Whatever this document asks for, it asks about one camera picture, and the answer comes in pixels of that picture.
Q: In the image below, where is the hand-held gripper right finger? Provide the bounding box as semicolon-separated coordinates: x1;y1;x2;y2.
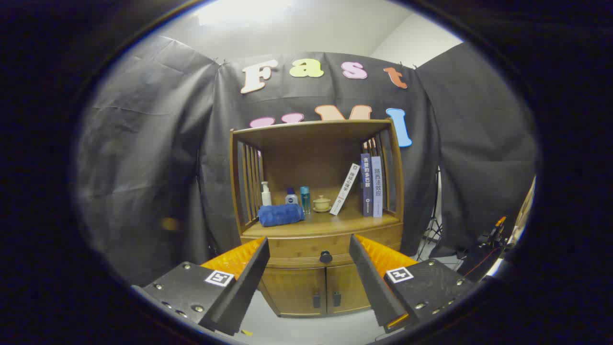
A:
349;234;476;334

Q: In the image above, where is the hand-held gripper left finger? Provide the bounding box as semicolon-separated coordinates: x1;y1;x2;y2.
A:
132;236;270;336

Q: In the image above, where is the wooden cabinet door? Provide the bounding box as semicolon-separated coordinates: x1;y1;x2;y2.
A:
326;264;372;314
261;267;329;317

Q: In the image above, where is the wooden countertop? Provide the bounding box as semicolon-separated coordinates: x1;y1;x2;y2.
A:
243;208;400;238

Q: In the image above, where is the wooden cabinet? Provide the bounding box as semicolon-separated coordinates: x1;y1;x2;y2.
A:
229;119;405;318

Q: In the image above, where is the rolled blue towel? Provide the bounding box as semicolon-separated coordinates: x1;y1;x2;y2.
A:
258;204;306;227

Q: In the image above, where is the black light stand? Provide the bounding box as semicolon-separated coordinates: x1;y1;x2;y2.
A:
417;168;443;262

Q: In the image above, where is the dark blue book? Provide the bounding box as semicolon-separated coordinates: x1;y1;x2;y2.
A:
360;153;374;217

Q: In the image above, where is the light purple book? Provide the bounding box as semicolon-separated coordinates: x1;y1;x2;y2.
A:
371;156;384;218

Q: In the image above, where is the white book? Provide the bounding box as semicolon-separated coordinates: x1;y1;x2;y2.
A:
329;163;361;216

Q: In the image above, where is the black device with orange part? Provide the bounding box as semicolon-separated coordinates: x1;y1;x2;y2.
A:
457;216;508;283

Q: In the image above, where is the black backdrop cloth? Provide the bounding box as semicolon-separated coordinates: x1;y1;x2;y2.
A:
77;34;539;288

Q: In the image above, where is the red cable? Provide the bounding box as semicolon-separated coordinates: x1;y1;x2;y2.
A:
462;247;501;278

